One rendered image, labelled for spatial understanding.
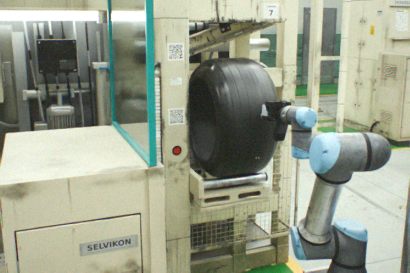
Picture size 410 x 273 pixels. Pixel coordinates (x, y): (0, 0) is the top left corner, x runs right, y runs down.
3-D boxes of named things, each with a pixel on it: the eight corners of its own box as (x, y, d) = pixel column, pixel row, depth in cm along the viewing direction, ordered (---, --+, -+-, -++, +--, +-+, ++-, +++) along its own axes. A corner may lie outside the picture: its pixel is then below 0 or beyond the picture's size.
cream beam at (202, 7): (174, 22, 224) (174, -8, 221) (160, 23, 247) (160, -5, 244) (282, 23, 245) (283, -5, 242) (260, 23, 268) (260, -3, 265)
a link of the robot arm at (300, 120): (300, 131, 164) (301, 107, 164) (285, 128, 175) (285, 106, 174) (319, 130, 167) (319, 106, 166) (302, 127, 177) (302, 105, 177)
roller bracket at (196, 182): (198, 200, 205) (198, 179, 203) (172, 173, 242) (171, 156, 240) (205, 199, 207) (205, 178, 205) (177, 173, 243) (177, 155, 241)
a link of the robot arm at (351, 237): (372, 265, 156) (375, 228, 153) (334, 267, 155) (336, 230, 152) (358, 248, 167) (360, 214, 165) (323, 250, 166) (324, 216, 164)
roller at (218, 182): (196, 184, 214) (199, 192, 211) (198, 178, 210) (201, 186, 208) (262, 175, 226) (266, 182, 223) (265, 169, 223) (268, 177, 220)
